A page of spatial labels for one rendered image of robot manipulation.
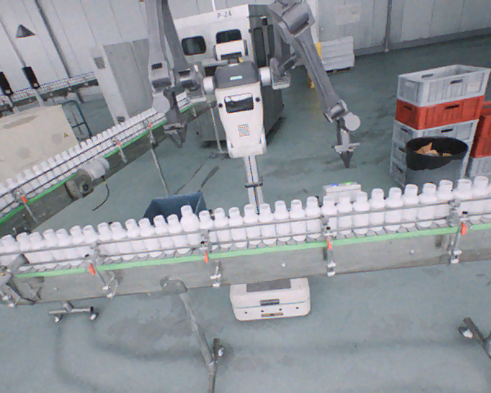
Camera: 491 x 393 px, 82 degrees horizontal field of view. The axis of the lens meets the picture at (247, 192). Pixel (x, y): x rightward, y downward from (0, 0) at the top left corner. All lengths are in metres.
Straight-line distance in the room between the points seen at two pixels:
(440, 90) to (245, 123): 2.07
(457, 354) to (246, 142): 1.67
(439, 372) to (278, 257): 1.22
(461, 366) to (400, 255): 0.99
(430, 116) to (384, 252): 2.12
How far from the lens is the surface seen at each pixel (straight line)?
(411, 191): 1.17
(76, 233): 1.34
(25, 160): 4.99
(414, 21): 14.33
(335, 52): 10.38
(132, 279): 1.35
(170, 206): 1.82
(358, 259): 1.24
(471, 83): 3.33
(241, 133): 1.55
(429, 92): 3.10
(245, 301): 1.97
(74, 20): 14.69
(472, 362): 2.18
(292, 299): 1.96
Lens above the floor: 1.75
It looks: 30 degrees down
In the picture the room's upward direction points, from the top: 10 degrees counter-clockwise
